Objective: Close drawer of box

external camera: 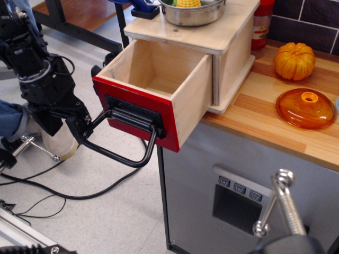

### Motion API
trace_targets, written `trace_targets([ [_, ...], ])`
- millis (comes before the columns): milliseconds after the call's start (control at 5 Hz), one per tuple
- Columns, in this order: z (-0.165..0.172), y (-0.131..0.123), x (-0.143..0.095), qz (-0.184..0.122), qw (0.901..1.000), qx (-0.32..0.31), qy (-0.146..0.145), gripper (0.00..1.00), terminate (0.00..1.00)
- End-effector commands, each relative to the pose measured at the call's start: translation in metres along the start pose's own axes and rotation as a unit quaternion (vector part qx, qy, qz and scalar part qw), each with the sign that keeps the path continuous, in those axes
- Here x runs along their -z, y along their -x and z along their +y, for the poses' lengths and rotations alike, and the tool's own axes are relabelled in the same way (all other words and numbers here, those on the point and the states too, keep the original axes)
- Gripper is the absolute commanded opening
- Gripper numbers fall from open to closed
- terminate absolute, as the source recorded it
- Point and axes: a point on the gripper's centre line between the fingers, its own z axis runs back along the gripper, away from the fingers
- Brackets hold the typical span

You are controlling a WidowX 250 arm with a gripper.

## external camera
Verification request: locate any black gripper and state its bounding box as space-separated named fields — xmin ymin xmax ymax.
xmin=20 ymin=55 xmax=93 ymax=144

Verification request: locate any red-fronted wooden drawer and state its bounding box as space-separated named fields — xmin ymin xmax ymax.
xmin=82 ymin=40 xmax=213 ymax=168

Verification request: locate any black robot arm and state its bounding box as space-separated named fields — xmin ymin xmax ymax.
xmin=1 ymin=1 xmax=92 ymax=144

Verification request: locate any light wooden box housing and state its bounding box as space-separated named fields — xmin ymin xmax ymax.
xmin=124 ymin=1 xmax=260 ymax=114

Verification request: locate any white shoe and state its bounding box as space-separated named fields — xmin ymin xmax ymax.
xmin=25 ymin=116 xmax=78 ymax=161

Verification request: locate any silver clamp screw left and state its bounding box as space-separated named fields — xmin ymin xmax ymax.
xmin=1 ymin=135 xmax=61 ymax=174

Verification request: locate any silver clamp screw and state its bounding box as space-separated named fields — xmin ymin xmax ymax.
xmin=1 ymin=135 xmax=61 ymax=174
xmin=252 ymin=169 xmax=307 ymax=238

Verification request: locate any blue jeans leg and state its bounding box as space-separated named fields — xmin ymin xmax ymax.
xmin=1 ymin=100 xmax=32 ymax=142

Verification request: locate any blue black table clamp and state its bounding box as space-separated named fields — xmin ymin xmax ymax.
xmin=111 ymin=0 xmax=160 ymax=20

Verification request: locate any green toy vegetable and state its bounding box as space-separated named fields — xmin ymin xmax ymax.
xmin=162 ymin=0 xmax=177 ymax=7

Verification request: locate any grey toy kitchen cabinet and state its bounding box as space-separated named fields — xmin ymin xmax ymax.
xmin=157 ymin=123 xmax=338 ymax=253

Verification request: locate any yellow toy corn cob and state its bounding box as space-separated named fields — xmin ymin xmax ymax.
xmin=175 ymin=0 xmax=201 ymax=8

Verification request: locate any stainless steel pot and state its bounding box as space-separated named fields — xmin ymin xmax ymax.
xmin=148 ymin=1 xmax=226 ymax=27

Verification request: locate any silver clamp screw right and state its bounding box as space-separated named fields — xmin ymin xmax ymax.
xmin=252 ymin=169 xmax=307 ymax=238

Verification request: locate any red-capped spice jar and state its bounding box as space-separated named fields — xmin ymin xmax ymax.
xmin=251 ymin=0 xmax=275 ymax=51

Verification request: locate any orange toy pumpkin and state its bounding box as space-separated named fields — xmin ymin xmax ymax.
xmin=274 ymin=42 xmax=316 ymax=81

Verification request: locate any orange transparent pot lid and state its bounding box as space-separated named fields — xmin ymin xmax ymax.
xmin=275 ymin=88 xmax=337 ymax=131

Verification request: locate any black cable on floor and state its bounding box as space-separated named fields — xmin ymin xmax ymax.
xmin=0 ymin=137 xmax=148 ymax=219

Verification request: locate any black metal table frame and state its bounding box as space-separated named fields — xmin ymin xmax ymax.
xmin=32 ymin=0 xmax=130 ymax=54

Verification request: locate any aluminium rail bottom left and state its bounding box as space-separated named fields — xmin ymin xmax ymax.
xmin=0 ymin=206 xmax=77 ymax=254

